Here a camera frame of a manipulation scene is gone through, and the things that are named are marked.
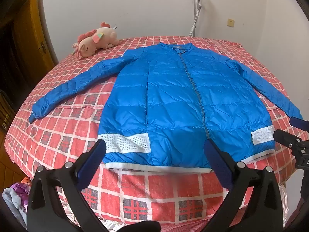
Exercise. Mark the dark furniture piece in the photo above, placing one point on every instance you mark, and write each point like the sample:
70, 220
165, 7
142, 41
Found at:
5, 108

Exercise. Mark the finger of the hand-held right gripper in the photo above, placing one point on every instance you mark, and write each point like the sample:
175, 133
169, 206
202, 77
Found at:
298, 122
286, 137

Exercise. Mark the red plaid blanket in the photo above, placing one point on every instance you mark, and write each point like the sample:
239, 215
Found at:
149, 193

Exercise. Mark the wooden door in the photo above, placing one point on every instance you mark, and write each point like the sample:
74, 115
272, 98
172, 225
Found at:
26, 36

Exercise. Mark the yellowed wall socket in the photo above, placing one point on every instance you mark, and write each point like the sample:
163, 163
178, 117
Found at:
231, 22

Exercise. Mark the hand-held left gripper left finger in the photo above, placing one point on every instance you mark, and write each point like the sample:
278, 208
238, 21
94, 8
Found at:
93, 164

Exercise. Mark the garment steamer pole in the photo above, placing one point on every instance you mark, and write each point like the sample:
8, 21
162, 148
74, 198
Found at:
195, 17

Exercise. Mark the grey cloth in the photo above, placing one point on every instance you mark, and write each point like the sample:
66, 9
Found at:
13, 205

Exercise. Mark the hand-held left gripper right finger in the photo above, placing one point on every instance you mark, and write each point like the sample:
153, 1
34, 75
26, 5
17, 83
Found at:
217, 164

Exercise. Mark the blue puffer jacket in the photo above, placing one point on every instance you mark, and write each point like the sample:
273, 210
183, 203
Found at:
173, 96

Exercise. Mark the pink plush toy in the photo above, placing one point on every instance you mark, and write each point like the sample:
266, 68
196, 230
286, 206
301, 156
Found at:
101, 38

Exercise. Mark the purple cloth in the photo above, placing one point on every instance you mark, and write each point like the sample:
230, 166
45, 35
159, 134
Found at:
20, 189

